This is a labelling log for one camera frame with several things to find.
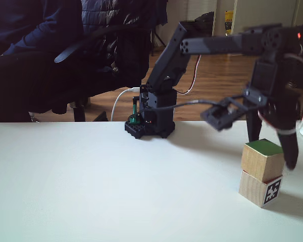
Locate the wooden cube green face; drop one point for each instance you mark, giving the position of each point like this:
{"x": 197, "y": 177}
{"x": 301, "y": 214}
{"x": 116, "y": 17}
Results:
{"x": 257, "y": 161}

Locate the wooden cube red face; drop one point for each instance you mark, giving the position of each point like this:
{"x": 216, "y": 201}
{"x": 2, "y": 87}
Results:
{"x": 251, "y": 190}

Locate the white door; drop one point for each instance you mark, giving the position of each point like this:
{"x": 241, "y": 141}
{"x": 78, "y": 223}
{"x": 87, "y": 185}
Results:
{"x": 265, "y": 12}

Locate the yellow bag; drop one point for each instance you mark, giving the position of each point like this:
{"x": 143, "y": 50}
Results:
{"x": 228, "y": 22}

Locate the white framed mirror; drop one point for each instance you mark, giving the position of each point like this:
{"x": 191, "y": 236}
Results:
{"x": 204, "y": 7}

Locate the green table clamp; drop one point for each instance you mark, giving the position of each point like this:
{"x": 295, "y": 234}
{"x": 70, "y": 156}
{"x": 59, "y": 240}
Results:
{"x": 134, "y": 118}

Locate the black stand legs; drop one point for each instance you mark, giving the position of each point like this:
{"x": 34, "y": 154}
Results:
{"x": 157, "y": 37}

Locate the black office chair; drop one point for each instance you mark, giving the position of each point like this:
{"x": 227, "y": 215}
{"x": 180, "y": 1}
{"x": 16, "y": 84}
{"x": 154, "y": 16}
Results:
{"x": 78, "y": 111}

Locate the dark puffer jacket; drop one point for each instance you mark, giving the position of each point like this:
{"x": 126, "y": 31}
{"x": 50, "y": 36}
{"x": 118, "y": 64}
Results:
{"x": 103, "y": 12}

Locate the person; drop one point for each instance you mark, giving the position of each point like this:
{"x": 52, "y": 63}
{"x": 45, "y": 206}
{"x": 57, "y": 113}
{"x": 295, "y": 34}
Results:
{"x": 15, "y": 75}

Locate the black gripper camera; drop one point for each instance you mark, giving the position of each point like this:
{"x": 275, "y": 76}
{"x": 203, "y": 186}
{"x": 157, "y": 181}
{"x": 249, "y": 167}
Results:
{"x": 217, "y": 116}

